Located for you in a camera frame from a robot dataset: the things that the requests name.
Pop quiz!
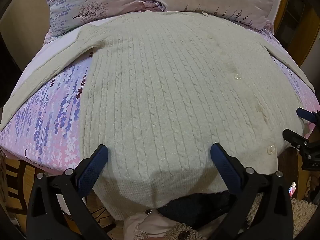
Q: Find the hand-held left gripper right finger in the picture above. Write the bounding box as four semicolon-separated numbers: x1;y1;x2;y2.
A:
210;142;294;240

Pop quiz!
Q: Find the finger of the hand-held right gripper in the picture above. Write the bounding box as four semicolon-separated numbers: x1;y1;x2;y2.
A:
282;129;320;153
296;107;320;124

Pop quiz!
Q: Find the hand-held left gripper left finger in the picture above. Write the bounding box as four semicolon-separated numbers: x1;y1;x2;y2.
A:
26;144;111;240

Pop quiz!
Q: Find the cream cable-knit cardigan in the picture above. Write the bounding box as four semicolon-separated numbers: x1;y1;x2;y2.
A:
0;11;315;222

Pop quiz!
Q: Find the beige shaggy rug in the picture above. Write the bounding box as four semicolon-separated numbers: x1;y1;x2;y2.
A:
135;192;320;240

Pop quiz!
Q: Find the dark navy cloth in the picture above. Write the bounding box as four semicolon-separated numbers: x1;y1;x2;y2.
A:
156;191;234;228

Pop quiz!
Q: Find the floral bed sheet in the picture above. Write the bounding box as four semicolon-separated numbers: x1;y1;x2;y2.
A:
0;17;320;178

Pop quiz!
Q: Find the pale pink cloth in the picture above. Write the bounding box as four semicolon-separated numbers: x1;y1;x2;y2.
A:
124;209;190;240

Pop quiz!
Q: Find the wooden chair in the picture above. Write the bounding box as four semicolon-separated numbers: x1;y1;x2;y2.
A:
4;159;28;223

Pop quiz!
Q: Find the wooden headboard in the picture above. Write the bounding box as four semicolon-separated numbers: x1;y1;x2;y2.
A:
274;0;312;68

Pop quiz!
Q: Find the black cable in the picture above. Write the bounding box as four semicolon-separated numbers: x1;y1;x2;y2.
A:
85;202;116;231

